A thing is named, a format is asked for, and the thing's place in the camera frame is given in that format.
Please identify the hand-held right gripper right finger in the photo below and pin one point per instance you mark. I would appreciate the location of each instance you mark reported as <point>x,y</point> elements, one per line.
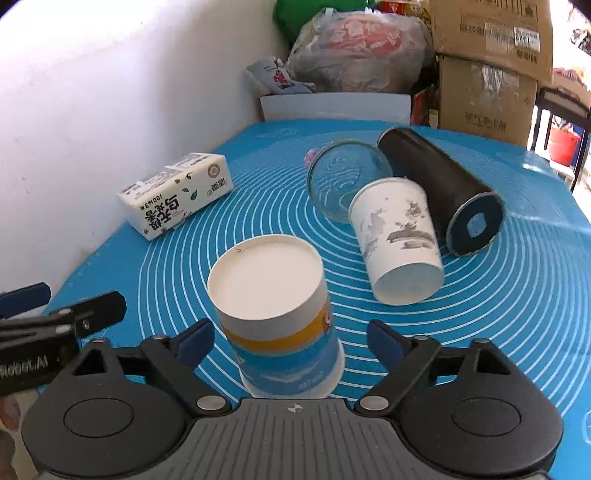
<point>384,342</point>

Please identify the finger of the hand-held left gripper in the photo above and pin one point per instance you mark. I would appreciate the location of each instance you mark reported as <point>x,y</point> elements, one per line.
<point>99,311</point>
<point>27,297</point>

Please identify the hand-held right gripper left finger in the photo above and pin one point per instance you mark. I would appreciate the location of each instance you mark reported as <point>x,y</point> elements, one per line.
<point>196,342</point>

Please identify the blue and orange paper cup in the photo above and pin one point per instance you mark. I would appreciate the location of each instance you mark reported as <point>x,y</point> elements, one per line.
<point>277,332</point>

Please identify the white ink-print paper cup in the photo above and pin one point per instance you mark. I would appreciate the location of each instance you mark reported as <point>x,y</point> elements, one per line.
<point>397,230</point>

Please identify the black tumbler cup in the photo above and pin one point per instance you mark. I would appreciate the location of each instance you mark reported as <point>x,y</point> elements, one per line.
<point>431,170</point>

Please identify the person's left hand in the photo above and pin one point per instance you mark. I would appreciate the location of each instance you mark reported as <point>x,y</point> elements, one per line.
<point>7,438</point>

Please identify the white tissue pack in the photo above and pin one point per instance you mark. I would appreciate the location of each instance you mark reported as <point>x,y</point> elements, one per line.
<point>175,196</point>

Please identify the blue ringed silicone mat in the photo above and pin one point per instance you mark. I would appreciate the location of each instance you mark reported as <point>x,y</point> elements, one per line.
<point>258,184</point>

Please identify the clear glass bowl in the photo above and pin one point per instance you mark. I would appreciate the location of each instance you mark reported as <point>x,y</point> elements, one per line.
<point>334,177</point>

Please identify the red carton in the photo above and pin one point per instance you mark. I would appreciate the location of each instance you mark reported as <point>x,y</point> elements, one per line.
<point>422,108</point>

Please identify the white flat box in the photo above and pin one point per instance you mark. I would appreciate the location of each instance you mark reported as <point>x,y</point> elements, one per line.
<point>332,108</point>

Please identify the cardboard box with tape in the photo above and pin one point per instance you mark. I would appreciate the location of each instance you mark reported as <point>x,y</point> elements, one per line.
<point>485,101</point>

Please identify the red bucket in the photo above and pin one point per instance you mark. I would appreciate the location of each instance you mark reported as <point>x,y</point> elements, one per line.
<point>563,145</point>

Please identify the grey pouch with red print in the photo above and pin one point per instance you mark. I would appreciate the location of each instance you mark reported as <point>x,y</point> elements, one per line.
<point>272,76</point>

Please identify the clear plastic bag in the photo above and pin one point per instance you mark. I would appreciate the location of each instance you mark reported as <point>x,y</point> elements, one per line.
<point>360,50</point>

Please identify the large cardboard box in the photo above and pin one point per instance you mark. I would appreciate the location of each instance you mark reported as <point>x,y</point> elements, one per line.
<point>489,27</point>

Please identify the green plastic bag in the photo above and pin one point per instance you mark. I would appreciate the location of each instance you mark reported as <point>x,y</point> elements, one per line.
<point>288,16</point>

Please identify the black metal frame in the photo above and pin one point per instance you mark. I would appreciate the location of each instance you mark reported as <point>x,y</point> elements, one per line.
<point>561,104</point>

